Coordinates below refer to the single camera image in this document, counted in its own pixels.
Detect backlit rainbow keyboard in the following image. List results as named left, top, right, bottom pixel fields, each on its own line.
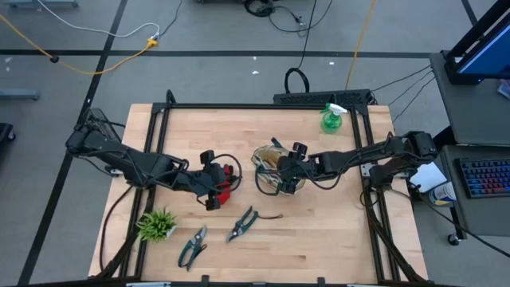
left=458, top=157, right=510, bottom=199

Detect thin black cable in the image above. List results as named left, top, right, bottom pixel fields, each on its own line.
left=388, top=71, right=434, bottom=107
left=392, top=77, right=436, bottom=124
left=372, top=65, right=434, bottom=93

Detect black chair caster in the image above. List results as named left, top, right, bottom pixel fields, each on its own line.
left=0, top=122, right=17, bottom=143

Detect green spray bottle white head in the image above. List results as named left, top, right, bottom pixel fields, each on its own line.
left=320, top=102, right=348, bottom=136

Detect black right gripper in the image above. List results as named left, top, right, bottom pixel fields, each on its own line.
left=277, top=142, right=322, bottom=196

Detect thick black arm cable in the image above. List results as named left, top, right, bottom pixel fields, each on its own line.
left=412, top=187, right=510, bottom=259
left=98, top=185, right=135, bottom=273

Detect green plant in white pot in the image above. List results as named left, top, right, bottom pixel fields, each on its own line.
left=135, top=207, right=179, bottom=243

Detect monitor with blue screen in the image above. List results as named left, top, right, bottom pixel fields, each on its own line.
left=444, top=0, right=510, bottom=85

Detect red and black gardening glove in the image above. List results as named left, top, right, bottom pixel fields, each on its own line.
left=216, top=164, right=235, bottom=206

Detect coiled black floor cable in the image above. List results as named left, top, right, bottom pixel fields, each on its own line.
left=284, top=0, right=319, bottom=95

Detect grey furniture foot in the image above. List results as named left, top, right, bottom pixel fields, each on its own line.
left=3, top=0, right=80, bottom=9
left=0, top=88, right=41, bottom=101

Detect white floor cable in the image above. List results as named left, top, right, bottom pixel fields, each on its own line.
left=35, top=0, right=161, bottom=40

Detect black cable bundle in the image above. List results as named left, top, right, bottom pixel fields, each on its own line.
left=242, top=0, right=334, bottom=35

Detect white blue canister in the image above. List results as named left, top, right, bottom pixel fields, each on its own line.
left=428, top=181, right=457, bottom=207

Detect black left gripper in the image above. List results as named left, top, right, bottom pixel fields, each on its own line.
left=186, top=150, right=230, bottom=211

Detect grey side desk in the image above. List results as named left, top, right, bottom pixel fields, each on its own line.
left=429, top=51, right=510, bottom=246

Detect yellow extension cable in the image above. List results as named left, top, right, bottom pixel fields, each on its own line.
left=0, top=14, right=159, bottom=76

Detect white paper sheet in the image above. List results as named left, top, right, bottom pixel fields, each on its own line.
left=409, top=161, right=448, bottom=195

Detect black perforated electronics box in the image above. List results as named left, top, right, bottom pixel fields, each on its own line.
left=273, top=88, right=375, bottom=107

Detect green-handled pruning shears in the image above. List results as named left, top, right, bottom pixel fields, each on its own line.
left=226, top=205, right=284, bottom=244
left=177, top=225, right=209, bottom=273

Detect yellow hanging cable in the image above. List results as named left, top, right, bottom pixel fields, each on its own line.
left=344, top=0, right=378, bottom=91

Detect beige gardening bag green trim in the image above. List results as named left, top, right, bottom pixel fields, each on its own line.
left=250, top=137, right=308, bottom=197

